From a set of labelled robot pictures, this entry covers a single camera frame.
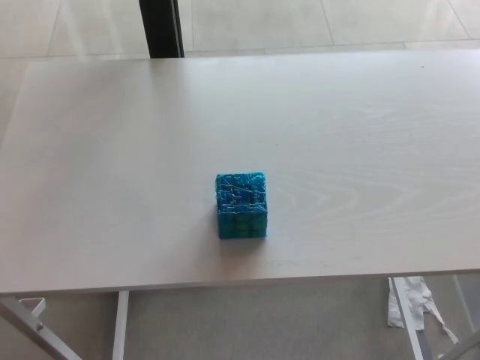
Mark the blue patterned cube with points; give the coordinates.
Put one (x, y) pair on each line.
(240, 202)

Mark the white upright table leg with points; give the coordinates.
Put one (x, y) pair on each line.
(120, 326)

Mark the white slanted table leg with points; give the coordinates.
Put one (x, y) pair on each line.
(417, 348)

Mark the thin white table leg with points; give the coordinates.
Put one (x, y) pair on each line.
(463, 303)

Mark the white diagonal table brace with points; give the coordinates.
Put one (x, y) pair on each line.
(33, 334)

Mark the black vertical post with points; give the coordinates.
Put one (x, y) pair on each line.
(161, 26)

